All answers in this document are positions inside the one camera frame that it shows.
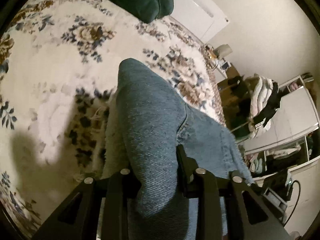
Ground wooden nightstand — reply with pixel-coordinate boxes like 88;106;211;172
218;65;251;131

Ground blue denim jeans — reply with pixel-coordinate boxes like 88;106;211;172
116;59;253;239

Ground white door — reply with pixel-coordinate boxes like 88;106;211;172
171;0;229;43

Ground pile of clothes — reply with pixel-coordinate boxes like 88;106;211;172
245;74;281;139

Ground floral white bed blanket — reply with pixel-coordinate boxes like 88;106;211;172
1;0;225;239

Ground white wardrobe shelf unit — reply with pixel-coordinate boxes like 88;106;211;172
240;74;319;181

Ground black cable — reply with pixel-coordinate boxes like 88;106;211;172
281;179;302;227

